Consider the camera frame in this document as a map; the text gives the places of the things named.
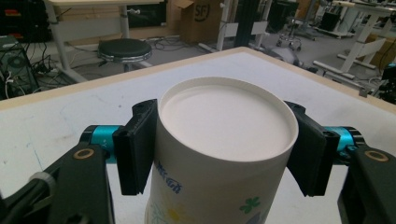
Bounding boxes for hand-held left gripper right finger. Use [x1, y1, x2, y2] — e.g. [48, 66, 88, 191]
[284, 100, 341, 198]

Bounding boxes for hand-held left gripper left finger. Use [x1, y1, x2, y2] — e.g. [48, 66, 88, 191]
[112, 98, 159, 196]

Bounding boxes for printed white paper cup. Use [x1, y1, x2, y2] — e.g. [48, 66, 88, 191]
[144, 77, 300, 224]

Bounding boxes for black round stool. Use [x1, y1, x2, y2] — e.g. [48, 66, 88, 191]
[97, 37, 153, 65]

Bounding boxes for white desk with slanted legs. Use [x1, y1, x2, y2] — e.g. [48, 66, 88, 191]
[312, 0, 396, 80]

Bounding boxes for wheeled chair base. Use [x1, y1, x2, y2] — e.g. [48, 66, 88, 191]
[276, 16, 304, 52]

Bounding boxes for brown cardboard box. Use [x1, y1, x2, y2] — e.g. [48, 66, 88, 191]
[167, 0, 224, 45]

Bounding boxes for black computer tower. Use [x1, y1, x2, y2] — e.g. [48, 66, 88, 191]
[0, 35, 40, 101]

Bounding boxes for white metal stand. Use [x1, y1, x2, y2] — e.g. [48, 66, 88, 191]
[216, 0, 269, 51]

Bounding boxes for black metal column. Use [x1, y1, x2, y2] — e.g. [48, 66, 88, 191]
[233, 0, 260, 49]

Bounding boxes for black equipment rack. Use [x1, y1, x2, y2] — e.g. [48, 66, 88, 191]
[0, 0, 52, 44]

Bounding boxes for black floor cables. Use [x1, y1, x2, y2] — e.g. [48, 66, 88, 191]
[148, 35, 202, 53]

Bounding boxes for white metal frame desk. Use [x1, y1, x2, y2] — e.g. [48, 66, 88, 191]
[42, 0, 166, 84]

